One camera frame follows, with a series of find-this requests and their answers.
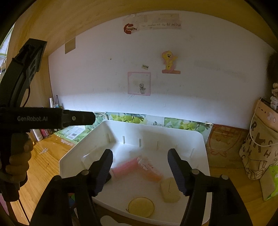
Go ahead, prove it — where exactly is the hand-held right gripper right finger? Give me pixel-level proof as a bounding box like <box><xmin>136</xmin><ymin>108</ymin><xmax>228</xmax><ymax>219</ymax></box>
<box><xmin>167</xmin><ymin>148</ymin><xmax>253</xmax><ymax>226</ymax></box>

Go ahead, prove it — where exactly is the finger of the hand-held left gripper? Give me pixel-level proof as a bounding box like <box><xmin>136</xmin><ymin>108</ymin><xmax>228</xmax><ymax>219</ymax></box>
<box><xmin>63</xmin><ymin>110</ymin><xmax>96</xmax><ymax>127</ymax></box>

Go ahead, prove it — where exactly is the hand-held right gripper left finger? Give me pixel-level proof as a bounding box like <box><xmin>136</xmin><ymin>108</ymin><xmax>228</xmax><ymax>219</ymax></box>
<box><xmin>29</xmin><ymin>148</ymin><xmax>114</xmax><ymax>226</ymax></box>

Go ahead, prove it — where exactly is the beige makeup sponge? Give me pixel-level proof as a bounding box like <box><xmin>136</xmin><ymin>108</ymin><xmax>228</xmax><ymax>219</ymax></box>
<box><xmin>160</xmin><ymin>177</ymin><xmax>181</xmax><ymax>203</ymax></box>

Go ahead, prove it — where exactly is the white plastic storage bin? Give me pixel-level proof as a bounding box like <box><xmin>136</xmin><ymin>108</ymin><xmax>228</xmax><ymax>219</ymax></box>
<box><xmin>59</xmin><ymin>120</ymin><xmax>213</xmax><ymax>226</ymax></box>

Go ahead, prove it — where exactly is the white plastic dispenser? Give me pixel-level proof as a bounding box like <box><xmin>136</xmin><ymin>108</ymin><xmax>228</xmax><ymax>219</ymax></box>
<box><xmin>99</xmin><ymin>215</ymin><xmax>136</xmax><ymax>226</ymax></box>

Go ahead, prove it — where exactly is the round beige compact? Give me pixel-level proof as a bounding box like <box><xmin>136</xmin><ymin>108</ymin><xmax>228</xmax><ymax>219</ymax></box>
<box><xmin>128</xmin><ymin>197</ymin><xmax>155</xmax><ymax>218</ymax></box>

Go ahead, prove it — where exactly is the person's left hand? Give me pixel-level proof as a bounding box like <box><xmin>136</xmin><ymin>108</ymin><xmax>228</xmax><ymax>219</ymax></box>
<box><xmin>5</xmin><ymin>138</ymin><xmax>34</xmax><ymax>188</ymax></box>

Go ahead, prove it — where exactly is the white spray bottle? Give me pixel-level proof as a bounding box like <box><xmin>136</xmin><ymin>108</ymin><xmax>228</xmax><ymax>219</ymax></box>
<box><xmin>32</xmin><ymin>129</ymin><xmax>44</xmax><ymax>142</ymax></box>

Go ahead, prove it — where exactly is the pink can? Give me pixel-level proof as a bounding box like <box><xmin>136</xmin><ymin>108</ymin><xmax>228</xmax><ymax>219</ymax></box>
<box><xmin>40</xmin><ymin>128</ymin><xmax>54</xmax><ymax>137</ymax></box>

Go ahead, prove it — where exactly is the green grape print cardboard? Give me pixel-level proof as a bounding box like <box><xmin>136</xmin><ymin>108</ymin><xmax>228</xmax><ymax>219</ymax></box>
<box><xmin>53</xmin><ymin>112</ymin><xmax>212</xmax><ymax>144</ymax></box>

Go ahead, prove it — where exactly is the brown cartoon poster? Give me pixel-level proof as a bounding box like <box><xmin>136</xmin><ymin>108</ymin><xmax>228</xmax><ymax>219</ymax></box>
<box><xmin>205</xmin><ymin>124</ymin><xmax>249</xmax><ymax>169</ymax></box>

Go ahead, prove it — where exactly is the pink-framed drawing sticker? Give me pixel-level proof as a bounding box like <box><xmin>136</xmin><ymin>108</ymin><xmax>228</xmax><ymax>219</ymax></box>
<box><xmin>127</xmin><ymin>72</ymin><xmax>152</xmax><ymax>95</ymax></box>

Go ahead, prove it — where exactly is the beige letter-print bag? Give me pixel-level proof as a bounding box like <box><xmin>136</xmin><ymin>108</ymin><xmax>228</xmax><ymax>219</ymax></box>
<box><xmin>239</xmin><ymin>115</ymin><xmax>278</xmax><ymax>181</ymax></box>

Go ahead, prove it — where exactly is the green tissue pack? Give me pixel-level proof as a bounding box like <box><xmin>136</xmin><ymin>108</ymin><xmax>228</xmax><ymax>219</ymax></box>
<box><xmin>259</xmin><ymin>166</ymin><xmax>278</xmax><ymax>201</ymax></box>

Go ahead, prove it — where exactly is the yellow pony sticker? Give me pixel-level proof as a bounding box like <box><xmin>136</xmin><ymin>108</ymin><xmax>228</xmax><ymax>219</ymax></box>
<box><xmin>161</xmin><ymin>50</ymin><xmax>181</xmax><ymax>74</ymax></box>

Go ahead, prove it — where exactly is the dark-haired rag doll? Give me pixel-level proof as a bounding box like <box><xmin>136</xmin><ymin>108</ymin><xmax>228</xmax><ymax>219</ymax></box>
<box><xmin>265</xmin><ymin>52</ymin><xmax>278</xmax><ymax>110</ymax></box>

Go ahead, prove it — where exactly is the paper tape strip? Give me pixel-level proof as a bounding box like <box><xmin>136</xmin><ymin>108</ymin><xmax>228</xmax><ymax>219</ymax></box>
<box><xmin>124</xmin><ymin>13</ymin><xmax>182</xmax><ymax>30</ymax></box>

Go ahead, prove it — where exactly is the white cable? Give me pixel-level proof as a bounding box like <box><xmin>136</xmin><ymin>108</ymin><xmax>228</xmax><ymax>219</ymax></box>
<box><xmin>249</xmin><ymin>109</ymin><xmax>268</xmax><ymax>146</ymax></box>

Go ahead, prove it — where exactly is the red wall sticker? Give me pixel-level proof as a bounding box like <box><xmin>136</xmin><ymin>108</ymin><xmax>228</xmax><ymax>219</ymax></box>
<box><xmin>123</xmin><ymin>23</ymin><xmax>138</xmax><ymax>35</ymax></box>

